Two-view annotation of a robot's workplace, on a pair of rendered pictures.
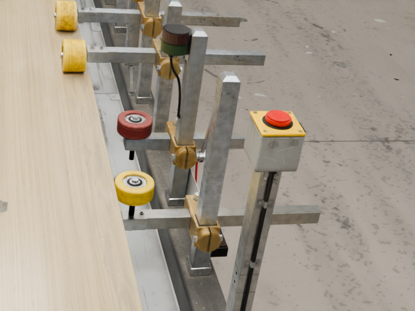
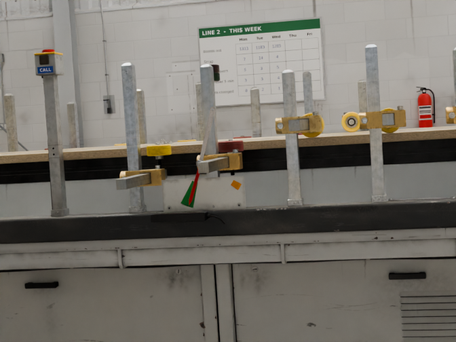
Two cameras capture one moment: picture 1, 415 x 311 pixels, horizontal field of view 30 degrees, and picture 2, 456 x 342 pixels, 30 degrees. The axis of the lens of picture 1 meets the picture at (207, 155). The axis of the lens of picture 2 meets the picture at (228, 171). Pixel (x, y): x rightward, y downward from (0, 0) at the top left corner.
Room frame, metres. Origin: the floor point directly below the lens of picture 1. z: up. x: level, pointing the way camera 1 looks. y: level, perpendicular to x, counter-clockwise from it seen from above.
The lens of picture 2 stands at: (2.84, -2.21, 0.95)
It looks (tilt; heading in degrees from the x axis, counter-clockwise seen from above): 3 degrees down; 119
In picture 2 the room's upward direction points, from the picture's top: 4 degrees counter-clockwise
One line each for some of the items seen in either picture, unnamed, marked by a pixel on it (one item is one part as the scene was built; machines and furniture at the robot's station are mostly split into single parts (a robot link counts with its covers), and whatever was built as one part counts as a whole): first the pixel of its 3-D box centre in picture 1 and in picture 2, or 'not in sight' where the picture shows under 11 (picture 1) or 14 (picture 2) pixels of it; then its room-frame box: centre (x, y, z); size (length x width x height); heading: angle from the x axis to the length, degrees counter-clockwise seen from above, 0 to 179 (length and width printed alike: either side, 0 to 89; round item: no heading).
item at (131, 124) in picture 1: (133, 137); (231, 157); (1.53, 0.18, 0.85); 0.08 x 0.08 x 0.11
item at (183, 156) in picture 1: (179, 144); (219, 161); (1.55, 0.07, 0.85); 0.14 x 0.06 x 0.05; 18
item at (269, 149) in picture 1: (273, 142); (49, 65); (1.04, -0.10, 1.18); 0.07 x 0.07 x 0.08; 18
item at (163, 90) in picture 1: (163, 88); (292, 149); (1.76, 0.14, 0.87); 0.04 x 0.04 x 0.48; 18
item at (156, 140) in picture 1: (215, 141); (219, 163); (1.59, -0.01, 0.84); 0.43 x 0.03 x 0.04; 108
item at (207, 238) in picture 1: (201, 223); (142, 178); (1.31, -0.01, 0.81); 0.14 x 0.06 x 0.05; 18
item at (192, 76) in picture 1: (185, 127); (211, 142); (1.53, 0.06, 0.91); 0.04 x 0.04 x 0.48; 18
